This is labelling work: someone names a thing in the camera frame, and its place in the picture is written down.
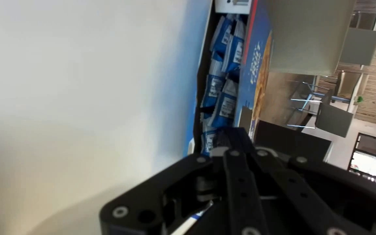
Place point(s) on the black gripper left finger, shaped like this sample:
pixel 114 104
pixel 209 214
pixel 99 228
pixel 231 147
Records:
pixel 238 191

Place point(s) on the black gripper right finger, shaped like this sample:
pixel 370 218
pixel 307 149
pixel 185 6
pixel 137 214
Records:
pixel 292 196

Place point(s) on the blue snack box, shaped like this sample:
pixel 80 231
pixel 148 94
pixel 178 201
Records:
pixel 257 56

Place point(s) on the black case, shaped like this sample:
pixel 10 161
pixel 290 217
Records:
pixel 292 141

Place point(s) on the blue white snack packet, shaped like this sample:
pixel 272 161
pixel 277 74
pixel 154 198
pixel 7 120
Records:
pixel 238 47
pixel 226 104
pixel 208 141
pixel 213 85
pixel 222 37

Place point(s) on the laptop screen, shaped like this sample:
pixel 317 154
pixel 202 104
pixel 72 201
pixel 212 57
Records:
pixel 372 163

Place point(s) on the grey chair back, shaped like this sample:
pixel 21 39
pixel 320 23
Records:
pixel 362 43

